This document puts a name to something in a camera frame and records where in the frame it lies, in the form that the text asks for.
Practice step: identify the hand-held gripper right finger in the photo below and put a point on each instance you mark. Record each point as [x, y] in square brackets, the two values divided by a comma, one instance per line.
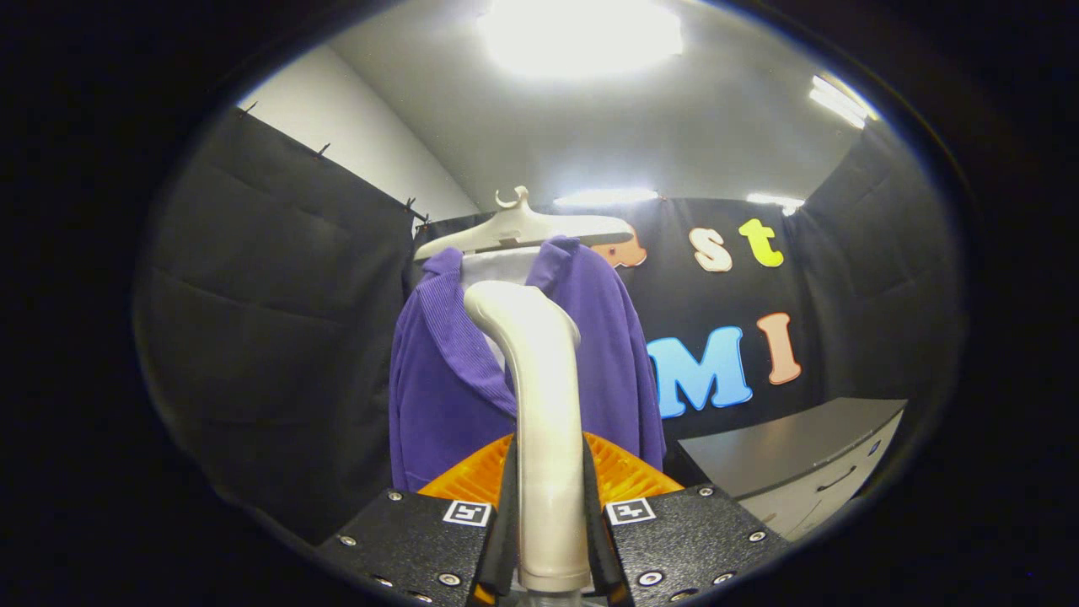
[600, 548]

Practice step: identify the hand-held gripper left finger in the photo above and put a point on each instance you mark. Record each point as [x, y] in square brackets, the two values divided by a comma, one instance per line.
[504, 548]

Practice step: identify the white garment steamer wand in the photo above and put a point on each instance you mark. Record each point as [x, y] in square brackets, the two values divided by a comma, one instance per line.
[548, 421]

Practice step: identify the purple jacket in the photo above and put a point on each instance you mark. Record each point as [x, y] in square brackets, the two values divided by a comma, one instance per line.
[438, 396]

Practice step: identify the white clothes hanger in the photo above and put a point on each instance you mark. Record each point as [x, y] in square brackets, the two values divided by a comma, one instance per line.
[523, 229]

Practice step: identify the grey drawer cabinet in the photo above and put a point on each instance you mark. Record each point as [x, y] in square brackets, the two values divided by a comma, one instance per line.
[784, 447]

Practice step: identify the white inner shirt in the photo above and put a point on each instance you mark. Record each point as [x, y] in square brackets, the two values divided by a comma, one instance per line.
[497, 268]

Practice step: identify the black backdrop cloth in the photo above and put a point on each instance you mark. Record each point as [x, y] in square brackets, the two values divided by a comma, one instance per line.
[278, 337]

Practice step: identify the long ceiling light strip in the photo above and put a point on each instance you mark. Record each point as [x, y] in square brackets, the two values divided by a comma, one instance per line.
[605, 197]

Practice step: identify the small ceiling light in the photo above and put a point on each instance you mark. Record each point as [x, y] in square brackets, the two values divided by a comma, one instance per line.
[775, 202]

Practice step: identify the rectangular ceiling light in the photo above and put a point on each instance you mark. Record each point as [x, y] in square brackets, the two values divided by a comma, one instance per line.
[841, 101]

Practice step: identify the large ceiling light panel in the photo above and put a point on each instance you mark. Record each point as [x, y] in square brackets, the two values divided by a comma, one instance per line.
[582, 34]

